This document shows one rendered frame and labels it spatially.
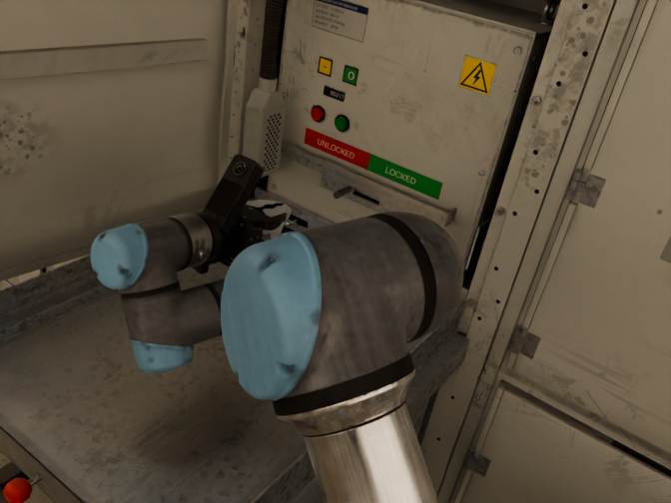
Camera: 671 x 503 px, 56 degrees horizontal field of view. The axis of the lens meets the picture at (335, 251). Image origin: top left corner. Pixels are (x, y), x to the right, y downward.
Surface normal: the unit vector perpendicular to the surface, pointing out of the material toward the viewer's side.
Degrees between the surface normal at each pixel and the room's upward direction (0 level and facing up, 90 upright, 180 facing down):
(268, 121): 90
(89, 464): 0
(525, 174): 90
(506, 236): 90
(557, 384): 90
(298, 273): 25
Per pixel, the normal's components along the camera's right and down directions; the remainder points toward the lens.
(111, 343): 0.15, -0.84
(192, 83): 0.71, 0.45
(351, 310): 0.51, -0.19
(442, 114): -0.58, 0.34
